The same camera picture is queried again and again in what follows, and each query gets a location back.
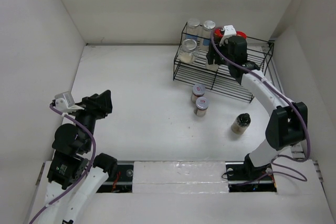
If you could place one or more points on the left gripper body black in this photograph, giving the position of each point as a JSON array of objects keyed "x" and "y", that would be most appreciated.
[{"x": 90, "y": 114}]

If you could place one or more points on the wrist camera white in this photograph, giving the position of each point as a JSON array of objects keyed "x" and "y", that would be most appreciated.
[
  {"x": 227, "y": 31},
  {"x": 65, "y": 103}
]

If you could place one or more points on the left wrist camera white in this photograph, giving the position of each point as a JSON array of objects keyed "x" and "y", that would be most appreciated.
[{"x": 65, "y": 103}]

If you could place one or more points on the red label spice jar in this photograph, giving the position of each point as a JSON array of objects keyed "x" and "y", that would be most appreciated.
[
  {"x": 201, "y": 106},
  {"x": 198, "y": 90}
]

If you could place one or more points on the black wire rack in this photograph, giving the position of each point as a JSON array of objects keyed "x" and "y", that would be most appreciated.
[{"x": 220, "y": 81}]

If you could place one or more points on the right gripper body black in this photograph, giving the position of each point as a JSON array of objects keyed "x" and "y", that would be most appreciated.
[{"x": 223, "y": 50}]

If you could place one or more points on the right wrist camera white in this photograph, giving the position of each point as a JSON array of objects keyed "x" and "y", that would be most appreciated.
[{"x": 227, "y": 31}]

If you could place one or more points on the red lid sauce jar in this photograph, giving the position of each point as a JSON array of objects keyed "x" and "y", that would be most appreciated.
[
  {"x": 218, "y": 34},
  {"x": 242, "y": 34}
]

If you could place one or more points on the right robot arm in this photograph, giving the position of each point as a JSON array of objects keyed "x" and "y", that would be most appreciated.
[{"x": 288, "y": 121}]

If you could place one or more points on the clear glass jar white powder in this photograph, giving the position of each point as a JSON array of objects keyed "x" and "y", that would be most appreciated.
[{"x": 188, "y": 51}]

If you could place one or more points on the silver lid blue label shaker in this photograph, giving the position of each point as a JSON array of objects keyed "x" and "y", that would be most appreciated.
[{"x": 207, "y": 28}]

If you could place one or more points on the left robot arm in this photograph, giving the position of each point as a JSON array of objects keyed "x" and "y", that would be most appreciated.
[{"x": 76, "y": 171}]

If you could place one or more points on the black cap brown grinder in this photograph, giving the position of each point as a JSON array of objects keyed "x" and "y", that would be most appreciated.
[{"x": 241, "y": 123}]

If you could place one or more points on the black cap white grinder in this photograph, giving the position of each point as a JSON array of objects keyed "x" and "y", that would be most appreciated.
[{"x": 211, "y": 67}]

